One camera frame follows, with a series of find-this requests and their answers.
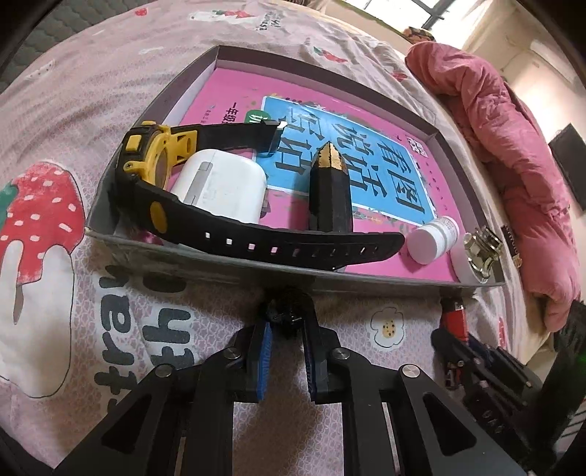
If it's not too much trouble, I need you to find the white earbuds case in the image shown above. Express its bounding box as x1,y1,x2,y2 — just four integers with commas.
170,149,267,224

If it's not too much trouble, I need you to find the pink strawberry print bedsheet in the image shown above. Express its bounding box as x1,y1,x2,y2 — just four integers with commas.
1,1,522,475

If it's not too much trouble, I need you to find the wall mounted television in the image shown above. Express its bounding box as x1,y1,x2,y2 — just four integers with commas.
549,124,586,210

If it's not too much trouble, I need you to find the red lighter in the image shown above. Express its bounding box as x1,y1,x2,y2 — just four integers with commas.
440,297,469,343

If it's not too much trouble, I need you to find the grey quilted headboard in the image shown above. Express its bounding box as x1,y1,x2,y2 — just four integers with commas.
1,0,148,92

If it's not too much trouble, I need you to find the black framed window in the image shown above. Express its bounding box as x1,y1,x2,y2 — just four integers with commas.
344,0,482,33

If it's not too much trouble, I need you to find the black gold lipstick tube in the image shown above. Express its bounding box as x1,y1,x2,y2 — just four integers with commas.
309,142,353,234

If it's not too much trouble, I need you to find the black key fob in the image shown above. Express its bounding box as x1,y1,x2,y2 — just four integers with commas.
256,280,319,339

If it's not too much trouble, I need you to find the black mattress brand label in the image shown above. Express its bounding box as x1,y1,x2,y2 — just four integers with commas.
501,224,522,269

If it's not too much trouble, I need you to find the pink and blue book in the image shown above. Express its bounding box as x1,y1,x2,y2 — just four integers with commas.
164,66,461,284

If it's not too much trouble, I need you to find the yellow black wrist watch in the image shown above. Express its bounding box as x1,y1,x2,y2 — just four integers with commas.
114,119,404,271

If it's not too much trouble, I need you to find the white pill bottle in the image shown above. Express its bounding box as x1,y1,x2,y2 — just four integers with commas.
406,216,460,265

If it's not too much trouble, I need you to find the pink rolled quilt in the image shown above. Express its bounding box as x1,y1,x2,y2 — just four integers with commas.
405,42,581,332

